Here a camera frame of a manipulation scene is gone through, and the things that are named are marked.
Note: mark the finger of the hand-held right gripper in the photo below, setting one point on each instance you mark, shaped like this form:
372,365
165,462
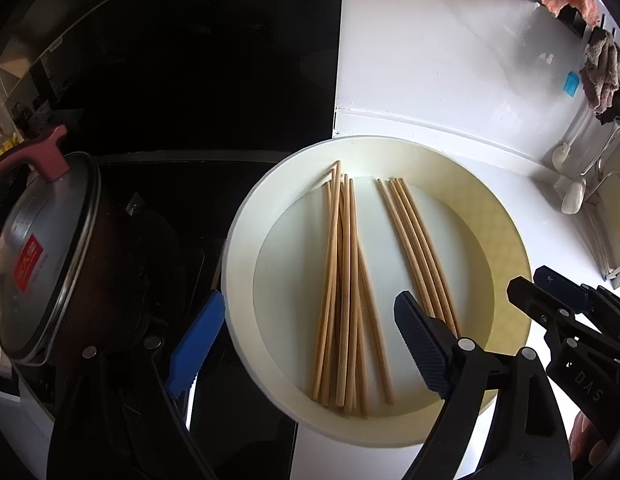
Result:
534,300
559,284

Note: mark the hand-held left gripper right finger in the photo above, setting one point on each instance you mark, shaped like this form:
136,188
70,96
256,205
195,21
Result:
419,345

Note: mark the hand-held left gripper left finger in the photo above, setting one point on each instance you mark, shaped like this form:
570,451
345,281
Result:
197,350

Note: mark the white round bowl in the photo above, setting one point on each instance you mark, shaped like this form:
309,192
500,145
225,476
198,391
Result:
489,240

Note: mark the pile of wooden chopsticks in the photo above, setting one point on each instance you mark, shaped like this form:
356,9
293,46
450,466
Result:
340,285

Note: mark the person's right hand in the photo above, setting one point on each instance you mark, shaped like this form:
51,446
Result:
584,435

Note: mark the metal rack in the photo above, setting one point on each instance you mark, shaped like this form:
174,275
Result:
612,270

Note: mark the metal spatula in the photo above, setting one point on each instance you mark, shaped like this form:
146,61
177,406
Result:
573,199

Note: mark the dark cooking pot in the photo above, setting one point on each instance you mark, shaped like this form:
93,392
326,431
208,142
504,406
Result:
120,270

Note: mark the white dish brush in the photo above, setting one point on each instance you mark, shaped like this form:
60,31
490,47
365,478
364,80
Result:
561,156

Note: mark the dark cloth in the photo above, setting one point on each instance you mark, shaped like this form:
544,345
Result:
612,115

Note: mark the grey rag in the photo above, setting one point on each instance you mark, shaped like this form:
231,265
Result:
604,75

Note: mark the black hanging rail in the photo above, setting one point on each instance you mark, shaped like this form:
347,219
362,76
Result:
569,12

